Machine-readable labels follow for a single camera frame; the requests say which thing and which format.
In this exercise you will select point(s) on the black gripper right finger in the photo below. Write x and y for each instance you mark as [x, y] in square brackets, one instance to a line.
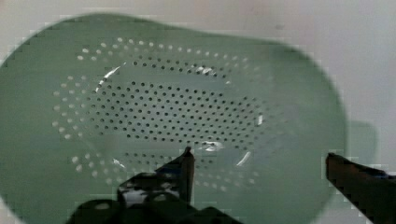
[370, 190]

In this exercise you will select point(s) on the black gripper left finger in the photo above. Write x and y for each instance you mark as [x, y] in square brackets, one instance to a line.
[174, 177]

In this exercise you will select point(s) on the green strainer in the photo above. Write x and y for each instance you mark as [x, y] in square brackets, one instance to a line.
[91, 101]

